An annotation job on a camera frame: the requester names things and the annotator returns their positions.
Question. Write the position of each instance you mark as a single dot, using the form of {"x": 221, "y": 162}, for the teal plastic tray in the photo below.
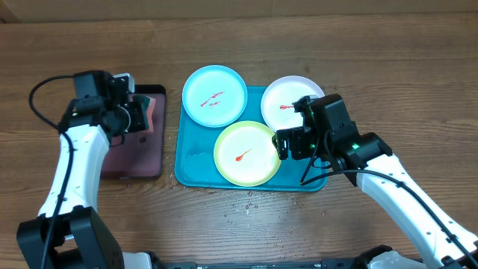
{"x": 195, "y": 167}

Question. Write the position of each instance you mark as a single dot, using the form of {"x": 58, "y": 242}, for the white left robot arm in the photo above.
{"x": 68, "y": 232}

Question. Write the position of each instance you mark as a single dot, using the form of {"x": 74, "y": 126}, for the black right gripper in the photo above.
{"x": 295, "y": 136}

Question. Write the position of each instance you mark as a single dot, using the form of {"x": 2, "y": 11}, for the yellow green plate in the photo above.
{"x": 244, "y": 154}

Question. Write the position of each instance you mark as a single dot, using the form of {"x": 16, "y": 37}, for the dark red water tray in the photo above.
{"x": 140, "y": 154}

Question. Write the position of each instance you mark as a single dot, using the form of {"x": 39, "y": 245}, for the light blue plate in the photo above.
{"x": 214, "y": 96}

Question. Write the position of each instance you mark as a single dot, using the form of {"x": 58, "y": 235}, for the pink white plate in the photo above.
{"x": 277, "y": 103}

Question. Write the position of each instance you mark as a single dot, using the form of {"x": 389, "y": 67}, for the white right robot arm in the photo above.
{"x": 369, "y": 163}

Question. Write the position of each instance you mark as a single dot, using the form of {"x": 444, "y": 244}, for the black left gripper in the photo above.
{"x": 139, "y": 108}

